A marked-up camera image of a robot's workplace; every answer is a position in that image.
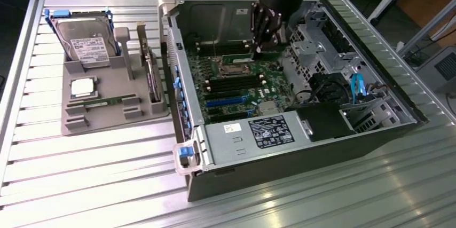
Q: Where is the green motherboard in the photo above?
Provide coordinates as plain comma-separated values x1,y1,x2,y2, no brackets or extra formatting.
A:
184,41,304,126

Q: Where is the silver CPU chip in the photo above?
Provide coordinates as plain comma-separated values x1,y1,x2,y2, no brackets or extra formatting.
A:
70,78,98,97

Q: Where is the hard disk in blue carrier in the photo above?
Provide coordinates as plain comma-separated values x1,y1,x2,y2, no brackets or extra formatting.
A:
44,8,118,69

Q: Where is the metal disk bay cage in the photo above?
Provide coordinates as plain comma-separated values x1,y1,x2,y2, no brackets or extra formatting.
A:
287,3,360,65

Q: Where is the blue case latch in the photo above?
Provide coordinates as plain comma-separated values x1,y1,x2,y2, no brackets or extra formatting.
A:
176,146,192,160

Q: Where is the blue disk wire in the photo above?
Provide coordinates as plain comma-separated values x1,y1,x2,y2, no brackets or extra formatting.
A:
350,72,368,104

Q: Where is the graphics card with metal bracket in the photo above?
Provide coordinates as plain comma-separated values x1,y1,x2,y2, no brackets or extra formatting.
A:
136,21,164,104

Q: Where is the grey parts rack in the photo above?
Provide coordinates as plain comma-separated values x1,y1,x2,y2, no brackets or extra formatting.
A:
59,26,171,137

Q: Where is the metal CPU socket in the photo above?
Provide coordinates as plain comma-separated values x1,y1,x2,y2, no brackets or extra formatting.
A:
210,56,255,78

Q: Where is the grey computer tower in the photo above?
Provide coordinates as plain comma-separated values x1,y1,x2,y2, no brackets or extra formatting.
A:
415,45,456,94

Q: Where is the green RAM stick in slot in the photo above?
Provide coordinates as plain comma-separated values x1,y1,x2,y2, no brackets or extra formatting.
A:
222,53,256,62

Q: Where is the black open PC case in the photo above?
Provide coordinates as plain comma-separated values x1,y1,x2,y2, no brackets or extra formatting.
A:
158,0,430,202

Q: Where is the grey power supply with label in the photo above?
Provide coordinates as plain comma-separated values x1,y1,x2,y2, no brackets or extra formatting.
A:
194,110,315,170

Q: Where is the black RAM slot bank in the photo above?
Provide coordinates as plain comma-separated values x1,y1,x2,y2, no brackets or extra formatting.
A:
195,40,255,57
204,73,267,93

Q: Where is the silver chipset heat sink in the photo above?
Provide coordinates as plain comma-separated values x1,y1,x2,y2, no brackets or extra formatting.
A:
256,101,284,115

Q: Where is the blue expansion slot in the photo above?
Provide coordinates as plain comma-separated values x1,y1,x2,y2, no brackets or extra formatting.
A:
204,92,251,108

